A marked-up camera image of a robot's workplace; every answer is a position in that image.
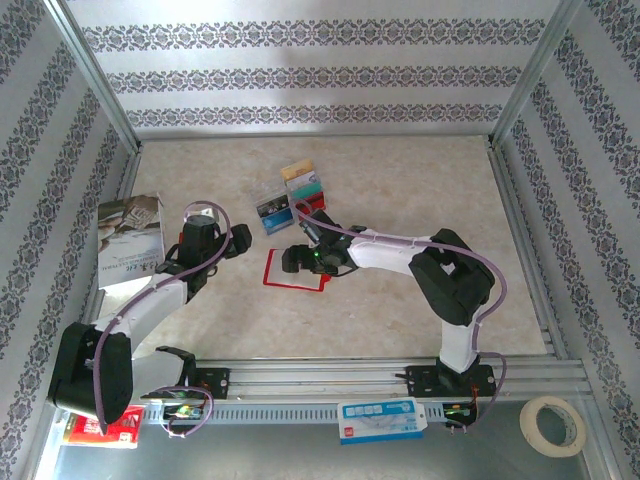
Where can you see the red card holder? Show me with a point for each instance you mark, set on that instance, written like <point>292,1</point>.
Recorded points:
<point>300,281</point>

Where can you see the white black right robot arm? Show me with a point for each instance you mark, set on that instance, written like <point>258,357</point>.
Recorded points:
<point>385,250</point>

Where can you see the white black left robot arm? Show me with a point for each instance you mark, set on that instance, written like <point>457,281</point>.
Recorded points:
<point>145,310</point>

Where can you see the dark blue card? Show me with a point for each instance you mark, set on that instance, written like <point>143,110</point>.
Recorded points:
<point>272,206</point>

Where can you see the clear plastic card case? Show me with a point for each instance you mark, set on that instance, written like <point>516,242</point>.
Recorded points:
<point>267,191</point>

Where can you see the white grey card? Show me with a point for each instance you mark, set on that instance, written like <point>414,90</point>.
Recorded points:
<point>307,179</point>

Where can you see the gold card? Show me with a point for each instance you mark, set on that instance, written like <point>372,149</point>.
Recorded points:
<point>297,169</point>

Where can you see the paperback book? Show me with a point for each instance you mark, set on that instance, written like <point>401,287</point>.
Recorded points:
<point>125,225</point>

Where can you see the small circuit board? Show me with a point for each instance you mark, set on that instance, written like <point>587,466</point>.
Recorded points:
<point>457,411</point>
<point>182,411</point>

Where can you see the blue white packet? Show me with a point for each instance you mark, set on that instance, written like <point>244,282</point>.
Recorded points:
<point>380,420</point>

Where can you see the red packet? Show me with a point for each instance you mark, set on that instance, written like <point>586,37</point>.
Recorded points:
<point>82,435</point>

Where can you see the masking tape roll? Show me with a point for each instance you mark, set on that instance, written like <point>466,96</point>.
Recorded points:
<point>526,422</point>

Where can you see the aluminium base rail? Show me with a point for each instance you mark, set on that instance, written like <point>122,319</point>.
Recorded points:
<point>320,380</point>

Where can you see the aluminium frame post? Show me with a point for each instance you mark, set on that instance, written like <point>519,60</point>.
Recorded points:
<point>537,75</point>
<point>95,75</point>

